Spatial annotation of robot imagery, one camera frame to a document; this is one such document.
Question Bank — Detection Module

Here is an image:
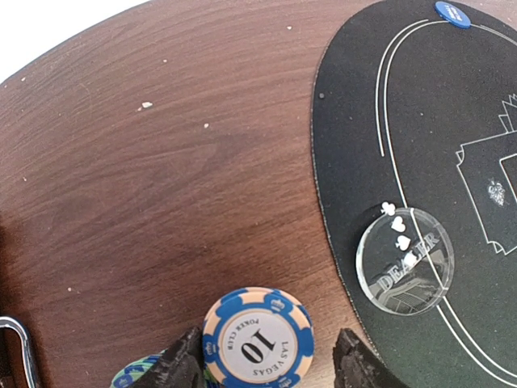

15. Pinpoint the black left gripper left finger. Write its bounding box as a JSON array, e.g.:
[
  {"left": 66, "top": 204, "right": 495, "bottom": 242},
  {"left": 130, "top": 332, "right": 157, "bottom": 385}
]
[{"left": 132, "top": 327, "right": 205, "bottom": 388}]

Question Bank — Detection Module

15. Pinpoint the round black poker mat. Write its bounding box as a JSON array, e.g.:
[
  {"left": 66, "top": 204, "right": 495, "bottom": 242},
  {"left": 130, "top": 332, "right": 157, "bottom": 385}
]
[{"left": 312, "top": 1, "right": 516, "bottom": 387}]

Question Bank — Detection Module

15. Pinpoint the blue small blind button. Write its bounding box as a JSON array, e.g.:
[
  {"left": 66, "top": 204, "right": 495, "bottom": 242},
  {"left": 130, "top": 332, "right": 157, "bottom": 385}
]
[{"left": 434, "top": 1, "right": 472, "bottom": 29}]

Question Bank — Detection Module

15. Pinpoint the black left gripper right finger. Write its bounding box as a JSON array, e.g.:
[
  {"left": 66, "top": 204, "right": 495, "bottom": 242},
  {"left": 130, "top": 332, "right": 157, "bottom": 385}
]
[{"left": 333, "top": 328, "right": 407, "bottom": 388}]

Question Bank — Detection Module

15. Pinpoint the blue cream 10 chip stack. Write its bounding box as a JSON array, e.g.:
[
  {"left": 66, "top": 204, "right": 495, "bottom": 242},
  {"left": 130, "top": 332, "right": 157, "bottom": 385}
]
[{"left": 202, "top": 287, "right": 315, "bottom": 387}]

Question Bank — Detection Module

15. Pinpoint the clear acrylic dealer button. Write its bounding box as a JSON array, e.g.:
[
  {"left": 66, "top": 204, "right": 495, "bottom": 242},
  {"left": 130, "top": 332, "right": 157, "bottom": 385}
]
[{"left": 355, "top": 202, "right": 455, "bottom": 316}]

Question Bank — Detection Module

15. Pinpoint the blue green 50 chip stack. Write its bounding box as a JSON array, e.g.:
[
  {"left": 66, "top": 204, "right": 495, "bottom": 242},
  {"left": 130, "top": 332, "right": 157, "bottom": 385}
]
[{"left": 110, "top": 351, "right": 221, "bottom": 387}]

